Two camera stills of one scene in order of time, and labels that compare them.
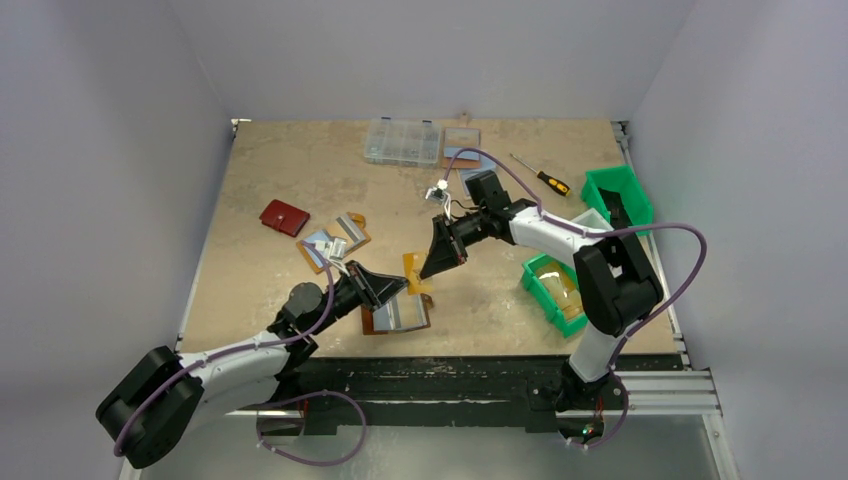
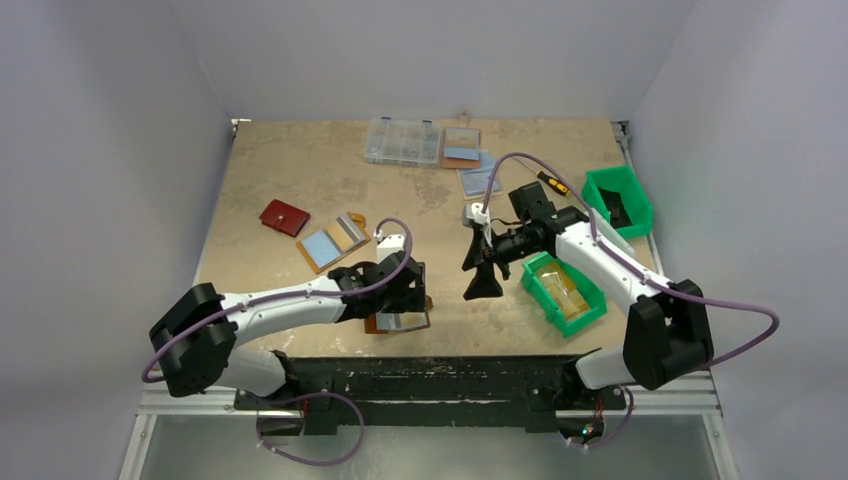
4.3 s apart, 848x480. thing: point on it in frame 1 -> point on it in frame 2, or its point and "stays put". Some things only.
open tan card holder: x=321 y=250 stays put
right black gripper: x=451 y=235 -> x=487 y=251
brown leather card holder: x=403 y=313 stays put
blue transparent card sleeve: x=487 y=163 stays put
